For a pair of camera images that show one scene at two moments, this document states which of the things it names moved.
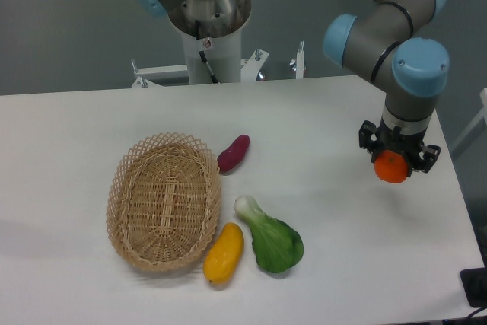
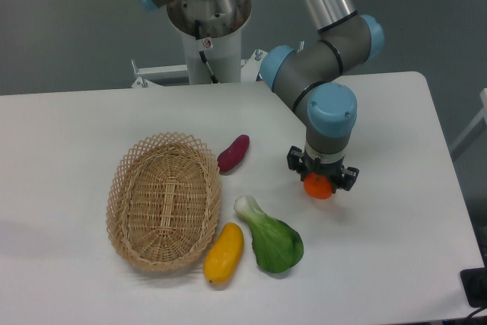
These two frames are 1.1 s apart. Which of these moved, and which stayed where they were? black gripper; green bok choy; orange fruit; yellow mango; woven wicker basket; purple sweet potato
Moved: black gripper; orange fruit
Stayed: woven wicker basket; green bok choy; yellow mango; purple sweet potato
